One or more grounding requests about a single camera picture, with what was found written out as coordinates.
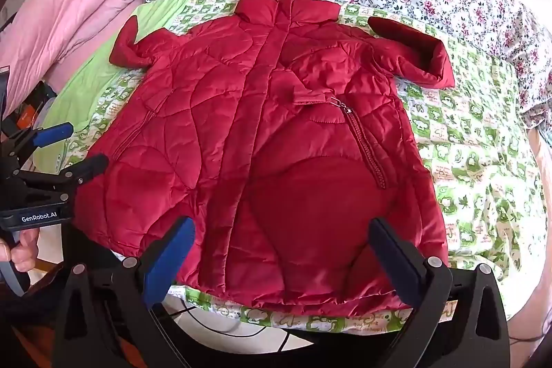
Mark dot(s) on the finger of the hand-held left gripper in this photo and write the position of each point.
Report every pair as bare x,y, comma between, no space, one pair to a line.
51,134
84,169

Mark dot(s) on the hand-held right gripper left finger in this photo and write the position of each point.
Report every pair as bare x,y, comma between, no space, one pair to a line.
168,260

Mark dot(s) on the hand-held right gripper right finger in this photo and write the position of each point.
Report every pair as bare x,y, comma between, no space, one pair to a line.
399,264

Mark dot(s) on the red quilted jacket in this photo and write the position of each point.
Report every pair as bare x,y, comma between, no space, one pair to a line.
258,161

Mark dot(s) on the person's left hand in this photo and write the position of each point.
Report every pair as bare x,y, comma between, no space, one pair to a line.
23,251

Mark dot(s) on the dark box with orange patch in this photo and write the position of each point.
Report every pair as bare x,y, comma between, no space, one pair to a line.
30,109

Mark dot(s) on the pink quilt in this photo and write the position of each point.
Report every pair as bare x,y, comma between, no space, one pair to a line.
64,19

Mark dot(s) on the green checked printed blanket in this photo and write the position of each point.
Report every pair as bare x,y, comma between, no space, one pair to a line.
465,161

